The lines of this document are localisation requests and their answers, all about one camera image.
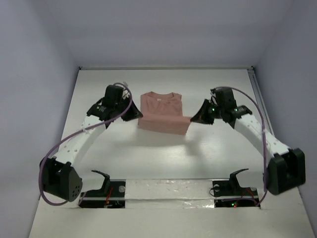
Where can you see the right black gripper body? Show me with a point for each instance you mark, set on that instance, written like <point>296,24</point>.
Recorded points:
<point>218,110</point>

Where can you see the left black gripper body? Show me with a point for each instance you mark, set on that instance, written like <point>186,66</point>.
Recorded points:
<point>122,106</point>

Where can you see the pink printed t-shirt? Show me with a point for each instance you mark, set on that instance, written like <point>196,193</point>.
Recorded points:
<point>163,113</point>

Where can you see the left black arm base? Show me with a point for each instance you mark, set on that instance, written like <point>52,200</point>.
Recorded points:
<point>111,194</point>

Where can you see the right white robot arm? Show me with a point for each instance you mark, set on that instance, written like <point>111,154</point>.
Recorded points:
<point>284,167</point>

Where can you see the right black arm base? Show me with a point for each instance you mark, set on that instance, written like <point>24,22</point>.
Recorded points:
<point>228,193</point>

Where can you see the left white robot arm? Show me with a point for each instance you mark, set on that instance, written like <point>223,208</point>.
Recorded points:
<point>58,180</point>

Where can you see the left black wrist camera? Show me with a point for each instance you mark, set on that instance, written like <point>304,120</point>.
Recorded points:
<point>113,96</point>

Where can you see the aluminium rail right edge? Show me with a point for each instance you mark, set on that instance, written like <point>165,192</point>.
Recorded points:
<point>258,96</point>

